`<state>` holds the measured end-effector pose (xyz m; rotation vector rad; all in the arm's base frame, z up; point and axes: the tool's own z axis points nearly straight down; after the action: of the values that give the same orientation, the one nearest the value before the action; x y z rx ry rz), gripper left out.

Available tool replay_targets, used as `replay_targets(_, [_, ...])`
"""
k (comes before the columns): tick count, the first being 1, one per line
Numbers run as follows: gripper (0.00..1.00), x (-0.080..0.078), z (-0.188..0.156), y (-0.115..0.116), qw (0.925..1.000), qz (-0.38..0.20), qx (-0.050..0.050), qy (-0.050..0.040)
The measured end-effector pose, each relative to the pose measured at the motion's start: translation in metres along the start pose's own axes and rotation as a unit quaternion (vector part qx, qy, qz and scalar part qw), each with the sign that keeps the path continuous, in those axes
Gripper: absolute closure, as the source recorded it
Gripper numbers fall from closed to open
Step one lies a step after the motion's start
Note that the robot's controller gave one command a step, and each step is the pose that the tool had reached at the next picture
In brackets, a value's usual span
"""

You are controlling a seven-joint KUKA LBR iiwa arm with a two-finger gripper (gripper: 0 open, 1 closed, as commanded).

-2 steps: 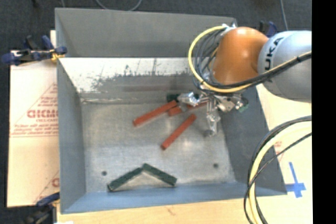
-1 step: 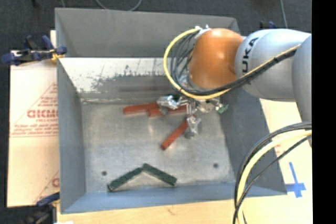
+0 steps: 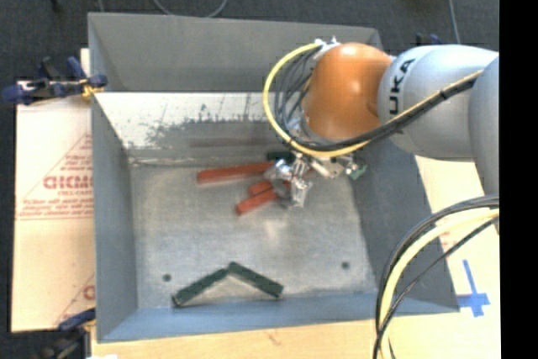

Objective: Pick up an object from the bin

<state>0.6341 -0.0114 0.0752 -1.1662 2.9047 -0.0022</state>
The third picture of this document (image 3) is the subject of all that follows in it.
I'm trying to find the brown cardboard board, red print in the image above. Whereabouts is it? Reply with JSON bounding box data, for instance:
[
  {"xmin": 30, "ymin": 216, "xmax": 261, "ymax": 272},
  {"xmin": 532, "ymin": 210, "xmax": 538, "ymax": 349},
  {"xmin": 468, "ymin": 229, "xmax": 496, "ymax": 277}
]
[{"xmin": 9, "ymin": 47, "xmax": 98, "ymax": 334}]

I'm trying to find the long red-brown flat block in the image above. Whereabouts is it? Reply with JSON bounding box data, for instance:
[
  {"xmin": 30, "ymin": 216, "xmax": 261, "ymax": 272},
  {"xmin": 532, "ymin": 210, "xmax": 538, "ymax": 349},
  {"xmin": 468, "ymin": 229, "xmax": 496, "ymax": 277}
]
[{"xmin": 196, "ymin": 161, "xmax": 275, "ymax": 186}]

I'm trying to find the grey metal bin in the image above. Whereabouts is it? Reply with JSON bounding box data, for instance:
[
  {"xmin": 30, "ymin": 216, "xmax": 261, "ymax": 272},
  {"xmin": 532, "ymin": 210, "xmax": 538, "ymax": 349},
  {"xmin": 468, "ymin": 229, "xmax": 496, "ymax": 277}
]
[{"xmin": 87, "ymin": 11, "xmax": 460, "ymax": 344}]

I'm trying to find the dark green flat block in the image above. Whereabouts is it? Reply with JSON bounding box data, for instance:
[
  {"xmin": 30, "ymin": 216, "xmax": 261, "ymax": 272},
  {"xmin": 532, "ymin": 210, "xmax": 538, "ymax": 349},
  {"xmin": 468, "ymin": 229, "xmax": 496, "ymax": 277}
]
[
  {"xmin": 171, "ymin": 267, "xmax": 230, "ymax": 308},
  {"xmin": 266, "ymin": 150, "xmax": 296, "ymax": 163},
  {"xmin": 227, "ymin": 261, "xmax": 285, "ymax": 300}
]

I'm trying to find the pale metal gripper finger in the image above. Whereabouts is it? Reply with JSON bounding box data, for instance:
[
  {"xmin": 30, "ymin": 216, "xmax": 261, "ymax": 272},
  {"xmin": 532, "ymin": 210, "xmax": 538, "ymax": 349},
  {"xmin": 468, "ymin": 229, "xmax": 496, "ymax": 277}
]
[
  {"xmin": 288, "ymin": 176, "xmax": 314, "ymax": 210},
  {"xmin": 268, "ymin": 168, "xmax": 293, "ymax": 203}
]

